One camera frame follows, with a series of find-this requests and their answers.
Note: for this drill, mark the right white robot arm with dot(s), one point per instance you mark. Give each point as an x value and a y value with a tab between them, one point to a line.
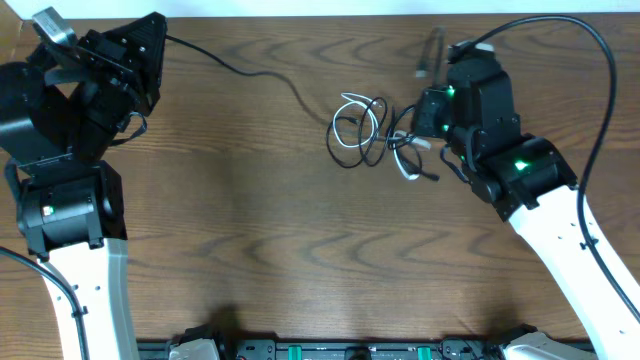
531	187

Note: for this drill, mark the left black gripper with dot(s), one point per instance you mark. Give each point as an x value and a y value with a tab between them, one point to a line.
122	46

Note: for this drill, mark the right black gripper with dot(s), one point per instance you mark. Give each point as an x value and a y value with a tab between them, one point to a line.
430	99

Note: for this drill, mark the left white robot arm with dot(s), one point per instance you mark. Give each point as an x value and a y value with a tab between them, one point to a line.
62	108

